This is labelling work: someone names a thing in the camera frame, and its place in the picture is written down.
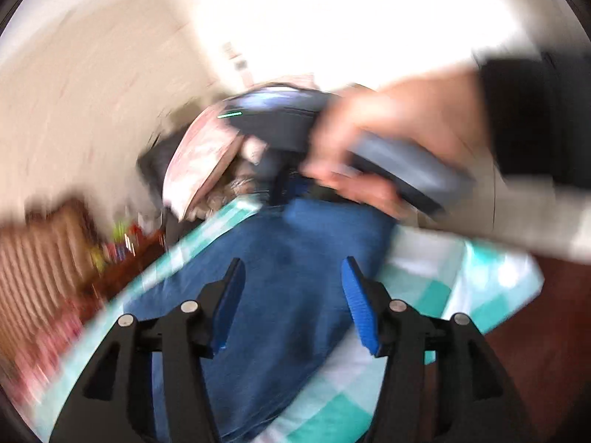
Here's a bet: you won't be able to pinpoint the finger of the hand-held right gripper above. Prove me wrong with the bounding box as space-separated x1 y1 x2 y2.
256 148 289 205

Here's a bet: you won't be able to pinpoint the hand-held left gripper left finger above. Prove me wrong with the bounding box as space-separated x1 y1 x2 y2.
48 257 246 443

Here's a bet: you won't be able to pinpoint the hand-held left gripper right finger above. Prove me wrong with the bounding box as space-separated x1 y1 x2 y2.
341 256 541 443

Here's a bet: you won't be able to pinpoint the blue denim pants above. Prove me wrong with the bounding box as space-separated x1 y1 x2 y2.
122 196 400 441

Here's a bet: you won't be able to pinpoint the person's right hand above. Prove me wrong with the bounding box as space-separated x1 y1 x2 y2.
298 71 495 220

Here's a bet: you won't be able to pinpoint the brown plaid cloth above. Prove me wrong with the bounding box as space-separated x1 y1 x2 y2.
194 175 260 217

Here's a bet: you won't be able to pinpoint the pink velvet pillow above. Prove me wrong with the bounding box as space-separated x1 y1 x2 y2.
164 111 250 220

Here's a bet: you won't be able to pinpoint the teal white checked cloth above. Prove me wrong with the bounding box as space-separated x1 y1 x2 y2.
32 194 546 443

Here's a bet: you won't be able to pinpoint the dark wooden nightstand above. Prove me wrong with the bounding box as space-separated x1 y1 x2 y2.
78 231 167 301

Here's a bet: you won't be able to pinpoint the black leather chair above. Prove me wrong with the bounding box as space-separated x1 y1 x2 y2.
136 131 188 188

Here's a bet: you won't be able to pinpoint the cluster of colourful bottles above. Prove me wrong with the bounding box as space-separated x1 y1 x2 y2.
90 219 160 268

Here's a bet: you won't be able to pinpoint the white wardrobe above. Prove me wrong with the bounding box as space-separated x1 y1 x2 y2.
416 161 591 266

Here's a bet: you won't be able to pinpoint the red patterned bedding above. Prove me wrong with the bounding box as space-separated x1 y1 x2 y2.
0 295 88 404

